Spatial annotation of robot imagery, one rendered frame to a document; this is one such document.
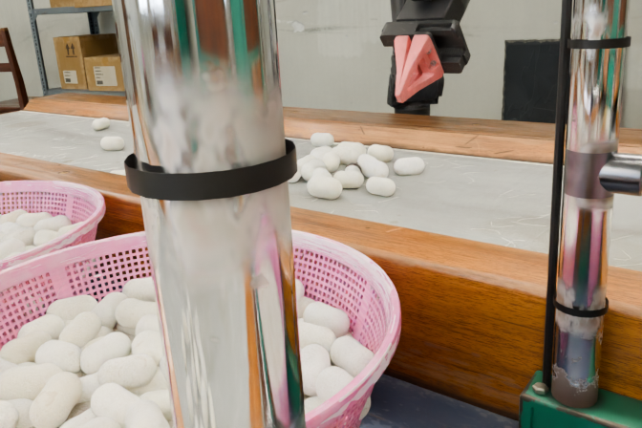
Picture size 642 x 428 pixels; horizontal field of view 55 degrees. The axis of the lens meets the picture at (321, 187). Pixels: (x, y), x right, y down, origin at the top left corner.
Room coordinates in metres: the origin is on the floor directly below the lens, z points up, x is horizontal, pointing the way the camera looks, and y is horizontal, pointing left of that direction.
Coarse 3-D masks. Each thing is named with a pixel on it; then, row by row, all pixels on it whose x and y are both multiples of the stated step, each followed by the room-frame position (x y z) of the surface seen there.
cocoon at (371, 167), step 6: (366, 162) 0.64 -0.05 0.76; (372, 162) 0.63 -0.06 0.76; (378, 162) 0.63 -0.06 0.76; (366, 168) 0.64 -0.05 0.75; (372, 168) 0.63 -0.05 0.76; (378, 168) 0.62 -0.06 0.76; (384, 168) 0.62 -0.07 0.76; (366, 174) 0.64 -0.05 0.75; (372, 174) 0.62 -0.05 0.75; (378, 174) 0.62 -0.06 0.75; (384, 174) 0.62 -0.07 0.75
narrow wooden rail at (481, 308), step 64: (128, 192) 0.56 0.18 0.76; (384, 256) 0.37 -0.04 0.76; (448, 256) 0.36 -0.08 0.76; (512, 256) 0.36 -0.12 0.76; (448, 320) 0.35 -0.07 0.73; (512, 320) 0.32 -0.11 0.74; (640, 320) 0.28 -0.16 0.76; (448, 384) 0.35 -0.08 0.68; (512, 384) 0.32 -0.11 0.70; (640, 384) 0.28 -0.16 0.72
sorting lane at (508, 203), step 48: (0, 144) 0.97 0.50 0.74; (48, 144) 0.94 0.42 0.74; (96, 144) 0.92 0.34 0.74; (336, 144) 0.82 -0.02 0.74; (432, 192) 0.58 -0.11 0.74; (480, 192) 0.57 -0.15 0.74; (528, 192) 0.56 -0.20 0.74; (480, 240) 0.45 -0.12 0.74; (528, 240) 0.44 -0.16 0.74; (624, 240) 0.43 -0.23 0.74
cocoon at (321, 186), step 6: (312, 180) 0.58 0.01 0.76; (318, 180) 0.58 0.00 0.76; (324, 180) 0.58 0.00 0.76; (330, 180) 0.57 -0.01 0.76; (336, 180) 0.58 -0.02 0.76; (312, 186) 0.58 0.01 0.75; (318, 186) 0.58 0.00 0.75; (324, 186) 0.57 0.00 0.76; (330, 186) 0.57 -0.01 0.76; (336, 186) 0.57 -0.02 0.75; (312, 192) 0.58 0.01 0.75; (318, 192) 0.58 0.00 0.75; (324, 192) 0.57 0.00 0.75; (330, 192) 0.57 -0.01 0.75; (336, 192) 0.57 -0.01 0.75; (324, 198) 0.58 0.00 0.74; (330, 198) 0.57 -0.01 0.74
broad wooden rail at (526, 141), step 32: (64, 96) 1.35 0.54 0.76; (96, 96) 1.31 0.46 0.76; (288, 128) 0.90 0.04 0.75; (320, 128) 0.87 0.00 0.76; (352, 128) 0.84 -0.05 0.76; (384, 128) 0.81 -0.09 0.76; (416, 128) 0.79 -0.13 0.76; (448, 128) 0.77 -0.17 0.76; (480, 128) 0.76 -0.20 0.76; (512, 128) 0.75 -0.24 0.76; (544, 128) 0.74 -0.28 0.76; (544, 160) 0.66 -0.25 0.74
